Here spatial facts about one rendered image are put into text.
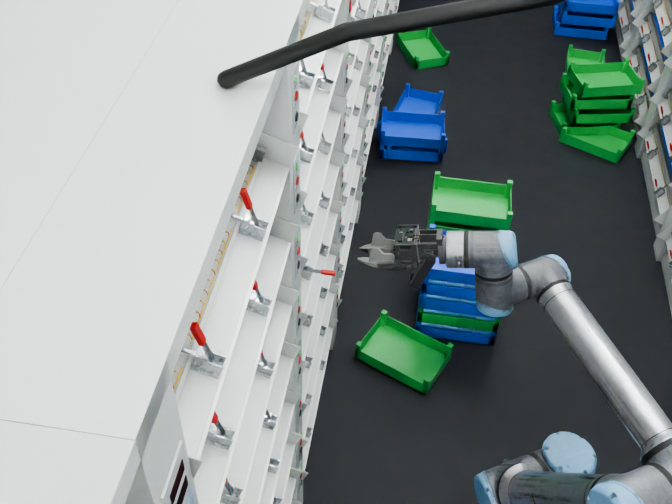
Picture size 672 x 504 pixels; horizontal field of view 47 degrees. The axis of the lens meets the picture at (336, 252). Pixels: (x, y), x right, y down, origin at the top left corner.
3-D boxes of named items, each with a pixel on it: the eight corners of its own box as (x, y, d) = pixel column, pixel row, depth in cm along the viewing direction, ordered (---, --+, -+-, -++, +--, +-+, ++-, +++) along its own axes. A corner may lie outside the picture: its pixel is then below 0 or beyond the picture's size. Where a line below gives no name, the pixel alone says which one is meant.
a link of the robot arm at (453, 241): (465, 249, 190) (464, 277, 184) (446, 249, 191) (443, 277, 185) (464, 222, 184) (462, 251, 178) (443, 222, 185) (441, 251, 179)
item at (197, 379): (282, 184, 139) (307, 128, 129) (185, 493, 97) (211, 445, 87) (174, 142, 136) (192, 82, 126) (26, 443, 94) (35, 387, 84)
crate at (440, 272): (509, 249, 282) (513, 234, 277) (509, 290, 268) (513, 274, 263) (427, 238, 285) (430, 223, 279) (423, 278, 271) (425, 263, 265)
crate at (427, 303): (501, 278, 294) (505, 264, 288) (500, 319, 280) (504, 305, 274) (423, 268, 297) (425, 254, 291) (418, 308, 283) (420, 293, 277)
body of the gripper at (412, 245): (394, 223, 187) (444, 223, 184) (398, 249, 193) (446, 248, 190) (391, 246, 182) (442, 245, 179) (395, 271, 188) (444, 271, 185)
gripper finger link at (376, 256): (355, 244, 187) (393, 241, 185) (358, 261, 191) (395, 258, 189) (354, 253, 184) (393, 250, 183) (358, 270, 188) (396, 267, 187)
